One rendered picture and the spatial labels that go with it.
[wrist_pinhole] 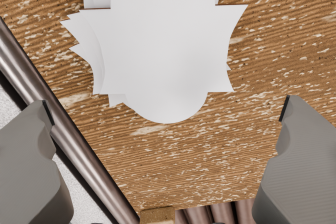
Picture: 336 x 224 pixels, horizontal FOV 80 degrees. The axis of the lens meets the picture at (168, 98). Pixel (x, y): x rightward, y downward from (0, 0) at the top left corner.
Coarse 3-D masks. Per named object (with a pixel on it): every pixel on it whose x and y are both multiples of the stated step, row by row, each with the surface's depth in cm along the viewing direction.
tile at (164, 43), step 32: (128, 0) 15; (160, 0) 15; (192, 0) 15; (96, 32) 16; (128, 32) 16; (160, 32) 16; (192, 32) 16; (224, 32) 16; (128, 64) 18; (160, 64) 18; (192, 64) 18; (224, 64) 18; (128, 96) 19; (160, 96) 19; (192, 96) 19
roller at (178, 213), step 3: (177, 210) 40; (180, 210) 41; (177, 213) 40; (180, 213) 41; (183, 213) 43; (177, 216) 41; (180, 216) 41; (183, 216) 43; (177, 219) 41; (180, 219) 42; (183, 219) 43; (186, 219) 45; (177, 222) 41; (180, 222) 42; (183, 222) 43; (186, 222) 44
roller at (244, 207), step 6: (252, 198) 37; (240, 204) 38; (246, 204) 37; (252, 204) 38; (240, 210) 39; (246, 210) 38; (240, 216) 41; (246, 216) 40; (240, 222) 42; (246, 222) 41; (252, 222) 41
